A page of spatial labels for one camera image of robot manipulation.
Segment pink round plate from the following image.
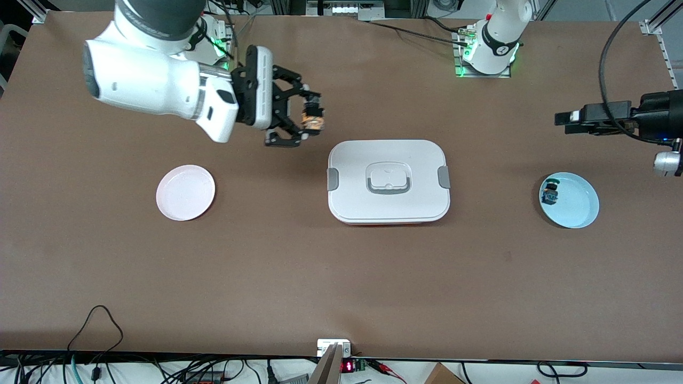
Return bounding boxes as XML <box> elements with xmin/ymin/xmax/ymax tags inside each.
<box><xmin>156</xmin><ymin>165</ymin><xmax>216</xmax><ymax>221</ymax></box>

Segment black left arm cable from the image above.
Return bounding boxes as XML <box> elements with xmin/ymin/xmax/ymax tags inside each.
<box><xmin>599</xmin><ymin>0</ymin><xmax>670</xmax><ymax>145</ymax></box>

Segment aluminium profile bar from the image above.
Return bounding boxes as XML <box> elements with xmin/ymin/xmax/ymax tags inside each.
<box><xmin>308</xmin><ymin>343</ymin><xmax>343</xmax><ymax>384</ymax></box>

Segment thin black looped cable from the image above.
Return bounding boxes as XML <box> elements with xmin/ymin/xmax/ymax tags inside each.
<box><xmin>67</xmin><ymin>305</ymin><xmax>124</xmax><ymax>369</ymax></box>

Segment perforated metal strip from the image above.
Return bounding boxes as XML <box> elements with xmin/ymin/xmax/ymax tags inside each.
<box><xmin>659</xmin><ymin>33</ymin><xmax>682</xmax><ymax>90</ymax></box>

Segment aluminium frame rack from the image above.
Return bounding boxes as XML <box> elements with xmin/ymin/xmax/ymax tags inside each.
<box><xmin>269</xmin><ymin>0</ymin><xmax>427</xmax><ymax>22</ymax></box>

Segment long black table cable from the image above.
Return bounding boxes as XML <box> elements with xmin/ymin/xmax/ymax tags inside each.
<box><xmin>366</xmin><ymin>20</ymin><xmax>473</xmax><ymax>46</ymax></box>

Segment aluminium frame corner profile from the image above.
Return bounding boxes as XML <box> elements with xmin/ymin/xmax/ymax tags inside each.
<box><xmin>16</xmin><ymin>0</ymin><xmax>62</xmax><ymax>25</ymax></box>
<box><xmin>639</xmin><ymin>0</ymin><xmax>683</xmax><ymax>36</ymax></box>

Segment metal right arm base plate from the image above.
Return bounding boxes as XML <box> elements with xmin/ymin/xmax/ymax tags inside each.
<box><xmin>211</xmin><ymin>24</ymin><xmax>235</xmax><ymax>73</ymax></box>

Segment brown cardboard box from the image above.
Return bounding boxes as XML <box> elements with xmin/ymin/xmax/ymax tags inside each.
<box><xmin>424</xmin><ymin>363</ymin><xmax>466</xmax><ymax>384</ymax></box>

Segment white lunch box grey handle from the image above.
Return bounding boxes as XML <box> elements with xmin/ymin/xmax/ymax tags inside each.
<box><xmin>327</xmin><ymin>140</ymin><xmax>451</xmax><ymax>226</ymax></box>

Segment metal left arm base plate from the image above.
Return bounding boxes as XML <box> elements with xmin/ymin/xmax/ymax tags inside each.
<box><xmin>454</xmin><ymin>29</ymin><xmax>512</xmax><ymax>79</ymax></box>

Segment red black clip leads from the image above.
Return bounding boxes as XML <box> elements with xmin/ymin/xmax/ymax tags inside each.
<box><xmin>368</xmin><ymin>358</ymin><xmax>409</xmax><ymax>384</ymax></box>

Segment black coiled floor cable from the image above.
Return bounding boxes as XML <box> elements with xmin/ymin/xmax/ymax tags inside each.
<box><xmin>536</xmin><ymin>362</ymin><xmax>587</xmax><ymax>378</ymax></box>

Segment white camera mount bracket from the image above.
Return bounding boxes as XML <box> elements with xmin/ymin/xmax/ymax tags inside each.
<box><xmin>317</xmin><ymin>339</ymin><xmax>353</xmax><ymax>358</ymax></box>

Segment light blue round plate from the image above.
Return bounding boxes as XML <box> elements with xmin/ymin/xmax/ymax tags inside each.
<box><xmin>539</xmin><ymin>172</ymin><xmax>600</xmax><ymax>229</ymax></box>

